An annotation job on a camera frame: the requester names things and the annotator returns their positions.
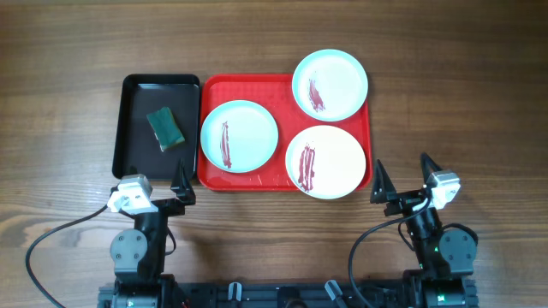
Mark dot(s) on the green yellow sponge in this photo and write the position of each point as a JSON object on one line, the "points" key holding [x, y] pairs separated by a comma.
{"points": [[165, 128]]}

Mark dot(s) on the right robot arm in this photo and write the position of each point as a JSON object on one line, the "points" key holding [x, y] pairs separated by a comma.
{"points": [[445, 253]]}

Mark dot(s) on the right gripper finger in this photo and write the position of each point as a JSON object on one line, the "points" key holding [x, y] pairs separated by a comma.
{"points": [[383, 190], [429, 169]]}

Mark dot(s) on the light blue plate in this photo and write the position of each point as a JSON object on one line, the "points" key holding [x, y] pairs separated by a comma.
{"points": [[239, 136], [330, 85]]}

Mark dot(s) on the red plastic tray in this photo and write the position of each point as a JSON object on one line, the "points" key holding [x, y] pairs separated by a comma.
{"points": [[274, 93]]}

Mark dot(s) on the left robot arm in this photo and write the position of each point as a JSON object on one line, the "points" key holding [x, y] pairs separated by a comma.
{"points": [[139, 252]]}

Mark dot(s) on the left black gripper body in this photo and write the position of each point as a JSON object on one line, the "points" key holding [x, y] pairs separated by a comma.
{"points": [[157, 221]]}

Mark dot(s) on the white plate with stain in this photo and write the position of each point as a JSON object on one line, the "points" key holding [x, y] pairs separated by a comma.
{"points": [[325, 162]]}

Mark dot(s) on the black plastic tray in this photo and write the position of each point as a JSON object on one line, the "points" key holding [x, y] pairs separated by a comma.
{"points": [[137, 150]]}

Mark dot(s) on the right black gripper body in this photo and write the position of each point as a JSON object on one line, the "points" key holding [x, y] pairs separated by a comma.
{"points": [[405, 202]]}

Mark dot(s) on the light blue plate top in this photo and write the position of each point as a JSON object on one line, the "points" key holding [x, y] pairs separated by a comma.
{"points": [[330, 85]]}

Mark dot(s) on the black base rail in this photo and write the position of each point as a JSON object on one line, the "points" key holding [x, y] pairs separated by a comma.
{"points": [[282, 295]]}

